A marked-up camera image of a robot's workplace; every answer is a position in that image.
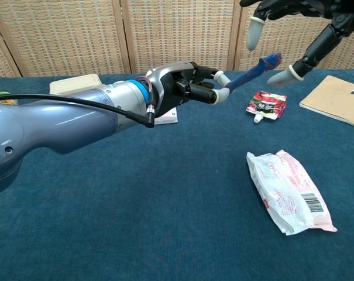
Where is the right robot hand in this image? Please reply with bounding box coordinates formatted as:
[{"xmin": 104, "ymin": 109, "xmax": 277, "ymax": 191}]
[{"xmin": 239, "ymin": 0, "xmax": 354, "ymax": 88}]

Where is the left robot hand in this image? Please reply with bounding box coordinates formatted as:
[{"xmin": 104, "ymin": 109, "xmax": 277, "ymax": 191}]
[{"xmin": 146, "ymin": 60, "xmax": 232, "ymax": 116}]

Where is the pink tissue pack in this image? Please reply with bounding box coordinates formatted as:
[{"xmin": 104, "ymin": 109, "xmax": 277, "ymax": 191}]
[{"xmin": 154, "ymin": 107, "xmax": 179, "ymax": 125}]

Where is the brown spiral notebook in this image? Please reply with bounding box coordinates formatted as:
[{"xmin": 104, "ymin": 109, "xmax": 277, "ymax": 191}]
[{"xmin": 298, "ymin": 75, "xmax": 354, "ymax": 131}]

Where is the beige takeout food container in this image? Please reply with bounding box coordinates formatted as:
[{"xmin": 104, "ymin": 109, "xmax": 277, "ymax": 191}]
[{"xmin": 49, "ymin": 73, "xmax": 102, "ymax": 95}]

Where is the red drink pouch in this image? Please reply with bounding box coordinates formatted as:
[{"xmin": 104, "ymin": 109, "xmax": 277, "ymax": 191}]
[{"xmin": 246, "ymin": 91, "xmax": 288, "ymax": 124}]

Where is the bamboo folding screen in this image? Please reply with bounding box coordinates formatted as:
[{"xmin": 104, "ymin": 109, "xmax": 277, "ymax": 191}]
[{"xmin": 0, "ymin": 0, "xmax": 354, "ymax": 79}]

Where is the blue table cloth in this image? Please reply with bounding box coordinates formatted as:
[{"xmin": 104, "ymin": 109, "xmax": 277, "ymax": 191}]
[{"xmin": 0, "ymin": 68, "xmax": 354, "ymax": 281}]

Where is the white wet wipes pack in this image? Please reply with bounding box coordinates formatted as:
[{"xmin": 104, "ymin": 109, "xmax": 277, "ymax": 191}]
[{"xmin": 246, "ymin": 149, "xmax": 338, "ymax": 236}]

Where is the plastic bottle with orange label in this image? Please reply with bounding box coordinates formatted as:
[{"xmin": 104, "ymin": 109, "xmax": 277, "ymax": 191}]
[{"xmin": 0, "ymin": 91, "xmax": 19, "ymax": 106}]

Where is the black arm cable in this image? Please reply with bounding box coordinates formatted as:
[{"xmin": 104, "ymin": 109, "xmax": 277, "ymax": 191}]
[{"xmin": 0, "ymin": 93, "xmax": 156, "ymax": 129}]

